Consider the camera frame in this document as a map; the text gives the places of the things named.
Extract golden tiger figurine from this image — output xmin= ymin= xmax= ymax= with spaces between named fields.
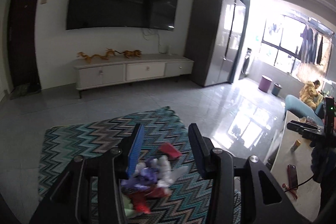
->
xmin=118 ymin=50 xmax=142 ymax=59

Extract front-load washing machine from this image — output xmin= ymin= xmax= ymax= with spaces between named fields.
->
xmin=239 ymin=48 xmax=252 ymax=80

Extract golden dragon figurine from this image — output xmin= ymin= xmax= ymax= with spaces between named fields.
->
xmin=76 ymin=48 xmax=117 ymax=64

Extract pink red paper packet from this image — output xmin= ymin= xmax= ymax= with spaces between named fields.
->
xmin=159 ymin=143 xmax=182 ymax=160

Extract teal sofa chair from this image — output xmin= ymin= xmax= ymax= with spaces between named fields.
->
xmin=285 ymin=94 xmax=323 ymax=126

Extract dark brown entrance door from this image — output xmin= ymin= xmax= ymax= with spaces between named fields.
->
xmin=7 ymin=0 xmax=41 ymax=98

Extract hanging dark clothes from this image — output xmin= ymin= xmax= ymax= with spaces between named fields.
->
xmin=297 ymin=24 xmax=332 ymax=67

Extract red phone with strap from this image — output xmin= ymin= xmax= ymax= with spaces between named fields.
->
xmin=282 ymin=164 xmax=298 ymax=200

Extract blue gloved right hand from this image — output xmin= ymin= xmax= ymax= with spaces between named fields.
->
xmin=311 ymin=144 xmax=335 ymax=183

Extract dark blue curtain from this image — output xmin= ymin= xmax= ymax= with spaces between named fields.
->
xmin=227 ymin=0 xmax=250 ymax=84

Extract grey double-door refrigerator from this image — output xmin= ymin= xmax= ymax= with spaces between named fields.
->
xmin=185 ymin=0 xmax=235 ymax=87

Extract purple stool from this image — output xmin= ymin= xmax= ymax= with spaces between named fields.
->
xmin=259 ymin=75 xmax=272 ymax=93

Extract white TV cabinet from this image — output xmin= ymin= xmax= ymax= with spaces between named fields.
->
xmin=74 ymin=54 xmax=194 ymax=93

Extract purple plastic bag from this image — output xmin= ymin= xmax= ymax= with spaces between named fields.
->
xmin=121 ymin=158 xmax=159 ymax=191

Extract white plastic bag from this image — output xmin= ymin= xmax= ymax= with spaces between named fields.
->
xmin=136 ymin=155 xmax=190 ymax=189

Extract teal small waste bin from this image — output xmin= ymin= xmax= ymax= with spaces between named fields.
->
xmin=271 ymin=83 xmax=282 ymax=97

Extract teal zigzag rug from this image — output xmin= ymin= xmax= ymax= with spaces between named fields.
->
xmin=37 ymin=106 xmax=242 ymax=224

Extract red snack wrapper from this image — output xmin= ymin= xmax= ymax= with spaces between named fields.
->
xmin=128 ymin=186 xmax=172 ymax=214

